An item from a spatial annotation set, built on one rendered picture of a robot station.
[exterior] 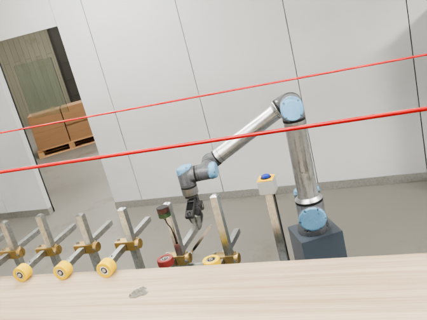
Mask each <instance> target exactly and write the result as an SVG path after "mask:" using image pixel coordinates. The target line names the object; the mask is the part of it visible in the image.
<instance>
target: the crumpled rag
mask: <svg viewBox="0 0 427 320"><path fill-rule="evenodd" d="M146 289H147V288H146V287H144V286H141V287H140V288H139V289H136V290H134V291H133V292H132V293H131V294H129V298H132V297H133V298H135V297H136V298H137V297H138V296H140V295H142V296H143V295H146V294H147V293H148V292H149V291H148V290H146Z"/></svg>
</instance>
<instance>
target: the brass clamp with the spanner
mask: <svg viewBox="0 0 427 320"><path fill-rule="evenodd" d="M169 254H171V255H173V258H175V260H176V262H177V264H176V265H187V263H191V262H192V261H193V256H192V254H191V253H188V252H187V251H186V252H185V253H184V255H182V256H177V255H176V252H169Z"/></svg>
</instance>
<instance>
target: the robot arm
mask: <svg viewBox="0 0 427 320"><path fill-rule="evenodd" d="M280 118H282V120H283V124H284V127H285V128H287V127H292V126H300V125H305V124H306V122H305V115H304V105H303V102H302V100H301V98H300V96H299V95H298V94H297V93H294V92H288V93H284V94H282V95H280V96H279V97H277V98H276V99H274V100H273V101H272V103H271V106H270V107H269V108H267V109H266V110H265V111H264V112H262V113H261V114H260V115H258V116H257V117H256V118H255V119H253V120H252V121H250V122H249V123H248V124H247V125H246V126H244V127H243V128H242V129H241V130H239V131H238V132H236V133H235V134H234V135H240V134H246V133H253V132H258V131H264V130H266V129H267V128H268V127H270V126H271V125H272V124H274V123H275V122H277V120H279V119H280ZM285 133H286V138H287V143H288V149H289V154H290V160H291V163H292V170H293V174H294V180H295V186H296V188H295V189H294V197H295V205H296V209H297V216H298V221H299V223H298V227H297V229H298V232H299V234H300V235H302V236H308V237H312V236H319V235H322V234H324V233H326V232H327V231H328V230H329V229H330V222H329V221H328V219H327V215H326V212H325V207H324V203H323V196H322V195H321V194H320V188H319V186H318V185H317V184H316V178H315V172H314V167H313V161H312V157H311V150H310V146H309V139H308V132H307V129H303V130H295V131H286V132H285ZM254 138H255V137H247V138H239V139H234V140H226V141H225V142H224V143H222V144H221V145H220V146H218V147H217V148H216V149H215V150H213V151H211V152H210V153H208V154H205V155H204V156H203V158H202V160H201V164H198V165H194V166H192V164H190V163H188V164H183V165H182V166H179V167H178V168H177V170H176V172H177V176H178V179H179V183H180V188H181V191H182V195H183V196H184V197H185V198H186V199H188V200H187V205H186V213H185V218H186V219H189V221H190V222H191V223H192V224H193V225H194V226H197V225H198V229H199V230H200V229H201V227H202V223H203V213H202V212H201V211H202V210H204V205H203V206H202V203H203V201H202V200H199V197H198V187H197V184H196V182H199V181H202V180H209V179H214V178H217V177H218V175H219V170H218V166H219V165H221V164H222V163H223V162H224V161H225V160H226V159H228V158H229V157H231V156H232V155H233V154H234V153H235V152H237V151H238V150H240V149H241V148H242V147H243V146H245V145H246V144H247V143H249V142H250V141H251V140H253V139H254ZM195 215H196V216H197V217H195ZM197 222H198V224H197Z"/></svg>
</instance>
